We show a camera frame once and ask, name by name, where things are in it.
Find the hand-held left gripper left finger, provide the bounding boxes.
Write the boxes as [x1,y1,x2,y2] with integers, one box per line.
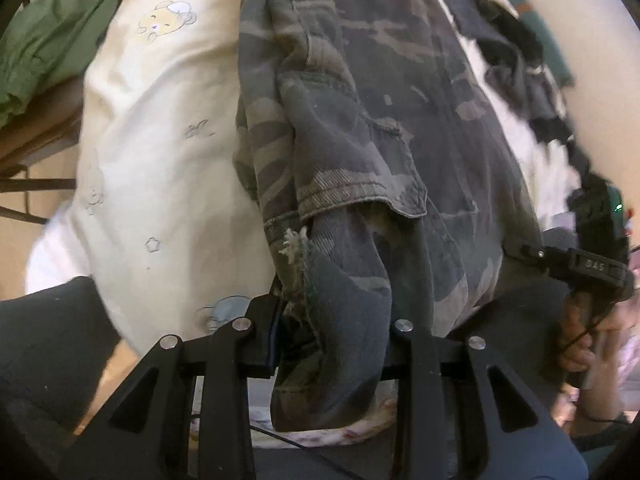
[60,295,286,480]

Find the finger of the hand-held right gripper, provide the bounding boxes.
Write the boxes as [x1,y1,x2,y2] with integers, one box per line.
[502,239,576,281]

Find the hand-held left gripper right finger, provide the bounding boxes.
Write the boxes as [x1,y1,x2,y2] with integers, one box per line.
[377,317,588,480]

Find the camouflage pants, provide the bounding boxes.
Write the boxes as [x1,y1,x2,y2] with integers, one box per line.
[232,0,546,433]

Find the person's right forearm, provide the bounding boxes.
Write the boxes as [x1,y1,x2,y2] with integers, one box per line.
[567,345,640,441]

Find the dark grey pants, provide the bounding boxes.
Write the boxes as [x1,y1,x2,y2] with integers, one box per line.
[482,55,568,121]

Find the person's right hand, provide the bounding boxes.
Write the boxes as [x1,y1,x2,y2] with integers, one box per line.
[555,290,640,391]

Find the pale floral bed sheet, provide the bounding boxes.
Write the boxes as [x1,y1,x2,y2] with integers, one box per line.
[250,400,401,450]

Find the person's left leg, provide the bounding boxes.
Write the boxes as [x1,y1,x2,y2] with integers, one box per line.
[0,275,131,480]

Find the black clothes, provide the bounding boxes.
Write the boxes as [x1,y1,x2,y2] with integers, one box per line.
[437,0,546,68]

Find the cream bear printed blanket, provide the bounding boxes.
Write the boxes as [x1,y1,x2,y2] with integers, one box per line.
[25,0,583,341]

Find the brown folding chair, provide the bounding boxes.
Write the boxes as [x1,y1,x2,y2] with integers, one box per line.
[0,77,86,226]

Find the green cloth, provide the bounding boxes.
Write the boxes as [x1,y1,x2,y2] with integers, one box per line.
[0,0,133,128]

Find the black cable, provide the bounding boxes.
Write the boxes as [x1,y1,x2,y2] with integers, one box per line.
[250,422,361,480]

